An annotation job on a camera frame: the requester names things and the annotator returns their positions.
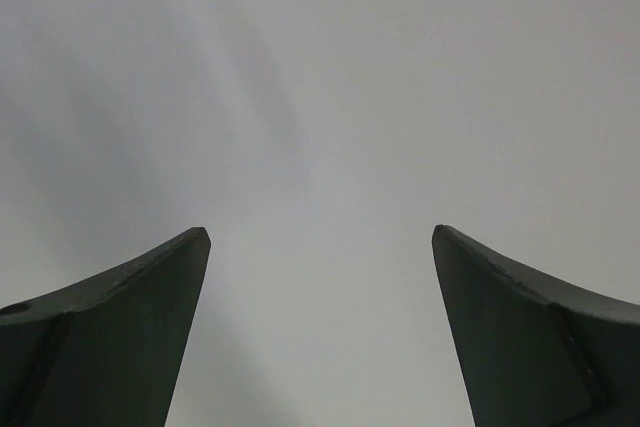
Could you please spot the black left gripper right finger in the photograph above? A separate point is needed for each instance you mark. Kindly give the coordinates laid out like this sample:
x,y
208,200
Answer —
x,y
535,350

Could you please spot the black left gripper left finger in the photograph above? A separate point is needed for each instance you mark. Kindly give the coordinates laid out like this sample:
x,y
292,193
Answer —
x,y
107,350

